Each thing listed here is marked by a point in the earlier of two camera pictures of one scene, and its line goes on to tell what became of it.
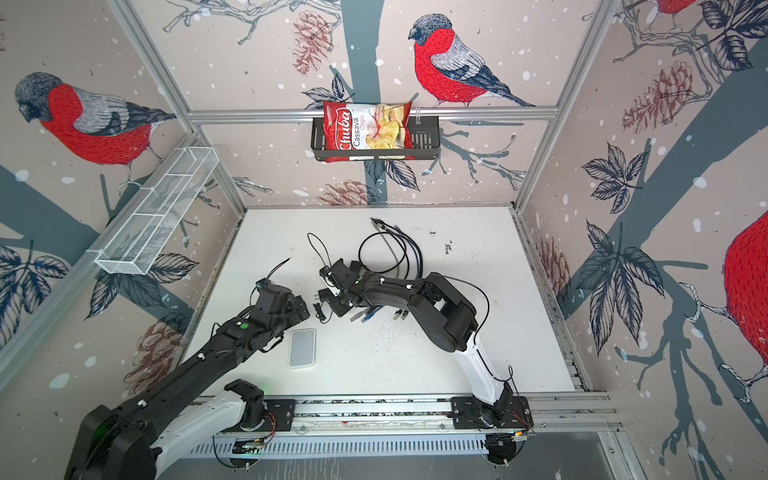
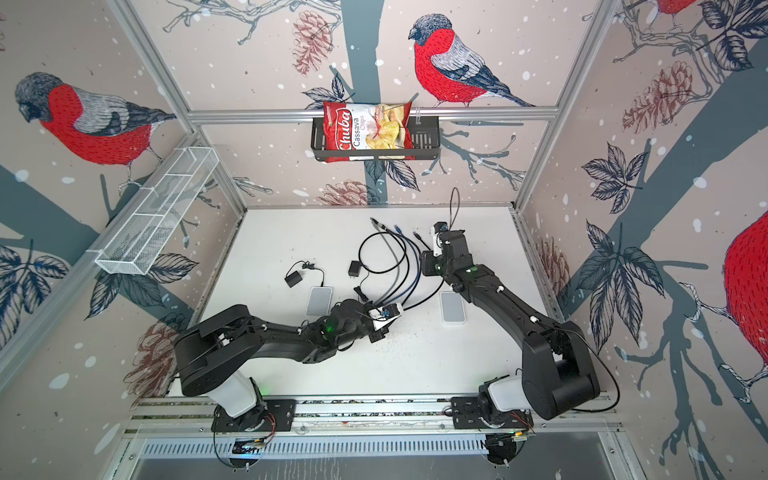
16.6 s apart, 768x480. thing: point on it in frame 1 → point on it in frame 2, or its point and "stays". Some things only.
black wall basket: x=425 y=138 stays
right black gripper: x=340 y=312 → x=426 y=261
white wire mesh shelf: x=143 y=230 stays
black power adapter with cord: x=324 y=295 → x=294 y=278
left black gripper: x=297 y=316 → x=379 y=334
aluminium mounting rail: x=555 y=415 stays
